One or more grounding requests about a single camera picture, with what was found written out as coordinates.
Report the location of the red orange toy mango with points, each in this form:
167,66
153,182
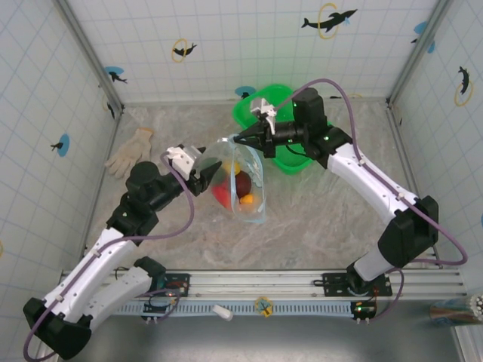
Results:
222,195

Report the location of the dark red toy apple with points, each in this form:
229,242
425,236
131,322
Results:
243,183

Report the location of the small yellow orange toy fruit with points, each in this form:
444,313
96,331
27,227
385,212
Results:
247,199

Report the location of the clear blue zip-top bag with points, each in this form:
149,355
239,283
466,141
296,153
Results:
245,216

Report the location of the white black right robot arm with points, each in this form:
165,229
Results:
370,181

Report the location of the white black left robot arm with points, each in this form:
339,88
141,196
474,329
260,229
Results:
87,267

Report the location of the cream knitted work glove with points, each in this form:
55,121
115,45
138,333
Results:
130,152

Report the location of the black fish blue disc sticker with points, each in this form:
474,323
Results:
243,91
62,145
115,74
420,28

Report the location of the green plastic basket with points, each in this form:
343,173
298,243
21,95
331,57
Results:
294,166

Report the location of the black controller board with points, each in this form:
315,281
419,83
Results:
364,310
160,305

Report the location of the small white bottle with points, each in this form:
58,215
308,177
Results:
222,313

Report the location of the round tree sticker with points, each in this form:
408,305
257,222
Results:
263,306

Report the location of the cylindrical straw container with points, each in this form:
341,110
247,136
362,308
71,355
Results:
456,309

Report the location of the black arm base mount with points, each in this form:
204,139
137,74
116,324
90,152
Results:
336,283
179,284

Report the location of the aluminium mounting rail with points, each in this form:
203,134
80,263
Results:
249,281

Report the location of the aluminium frame post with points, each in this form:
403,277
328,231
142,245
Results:
419,49
94,56

